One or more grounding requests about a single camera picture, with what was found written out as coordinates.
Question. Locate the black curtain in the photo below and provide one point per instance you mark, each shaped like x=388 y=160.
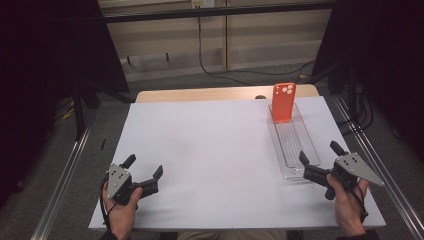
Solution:
x=393 y=60
x=40 y=66

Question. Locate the black metal stand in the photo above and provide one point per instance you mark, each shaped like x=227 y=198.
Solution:
x=79 y=110
x=340 y=80

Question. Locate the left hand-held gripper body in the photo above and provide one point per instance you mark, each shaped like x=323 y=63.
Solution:
x=118 y=181

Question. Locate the aluminium rail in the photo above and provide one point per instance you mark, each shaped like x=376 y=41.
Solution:
x=376 y=156
x=63 y=180

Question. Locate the person's right hand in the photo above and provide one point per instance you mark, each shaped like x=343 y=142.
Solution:
x=348 y=210

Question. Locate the white wall socket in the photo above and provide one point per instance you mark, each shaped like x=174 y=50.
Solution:
x=203 y=3

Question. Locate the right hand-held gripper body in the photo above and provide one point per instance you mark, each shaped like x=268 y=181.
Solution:
x=350 y=166

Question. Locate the clear plastic display holder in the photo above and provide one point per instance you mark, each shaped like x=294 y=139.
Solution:
x=293 y=143

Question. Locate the orange phone case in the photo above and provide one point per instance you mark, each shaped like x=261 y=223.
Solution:
x=283 y=103

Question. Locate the person's left hand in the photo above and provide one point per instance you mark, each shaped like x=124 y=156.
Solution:
x=121 y=216

